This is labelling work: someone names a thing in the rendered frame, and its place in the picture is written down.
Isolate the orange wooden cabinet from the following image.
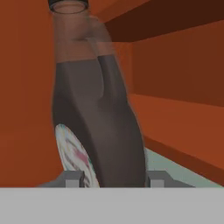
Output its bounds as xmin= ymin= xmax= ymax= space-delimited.
xmin=0 ymin=0 xmax=224 ymax=188

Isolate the dark syrup bottle with label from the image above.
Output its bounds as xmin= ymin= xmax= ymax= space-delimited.
xmin=47 ymin=0 xmax=148 ymax=188

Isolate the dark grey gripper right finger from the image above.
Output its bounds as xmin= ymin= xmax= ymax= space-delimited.
xmin=145 ymin=170 xmax=196 ymax=188

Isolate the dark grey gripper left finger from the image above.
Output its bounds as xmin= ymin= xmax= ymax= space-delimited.
xmin=38 ymin=171 xmax=86 ymax=188

